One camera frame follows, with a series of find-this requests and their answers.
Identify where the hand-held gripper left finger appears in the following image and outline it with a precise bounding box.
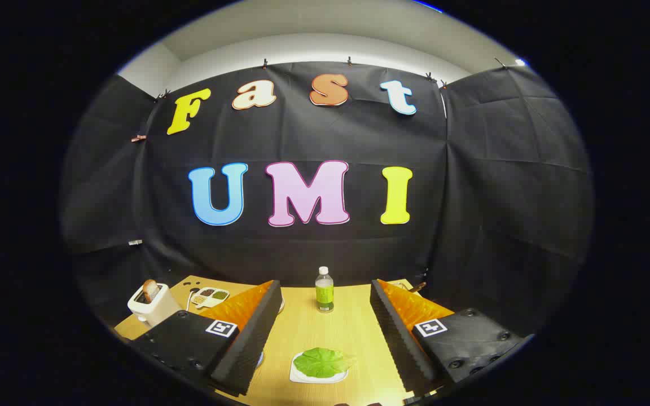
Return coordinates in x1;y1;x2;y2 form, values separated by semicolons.
131;280;283;397

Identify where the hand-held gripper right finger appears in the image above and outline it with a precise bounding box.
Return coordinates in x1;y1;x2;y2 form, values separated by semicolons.
370;279;529;395

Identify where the black backdrop cloth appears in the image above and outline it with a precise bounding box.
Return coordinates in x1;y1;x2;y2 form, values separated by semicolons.
60;61;595;339

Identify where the green lettuce leaf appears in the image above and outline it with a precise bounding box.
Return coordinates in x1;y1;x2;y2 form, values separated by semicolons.
293;347;357;379

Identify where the small white square plate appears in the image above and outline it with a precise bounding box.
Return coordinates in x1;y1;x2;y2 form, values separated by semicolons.
289;352;349;385

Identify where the white toaster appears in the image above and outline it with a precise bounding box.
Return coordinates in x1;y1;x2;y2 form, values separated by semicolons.
128;280;182;328

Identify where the green label water bottle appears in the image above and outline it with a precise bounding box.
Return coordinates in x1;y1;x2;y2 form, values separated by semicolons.
315;266;335;314

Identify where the white divided bean dish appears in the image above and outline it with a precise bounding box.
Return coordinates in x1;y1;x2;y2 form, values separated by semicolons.
190;287;230;308

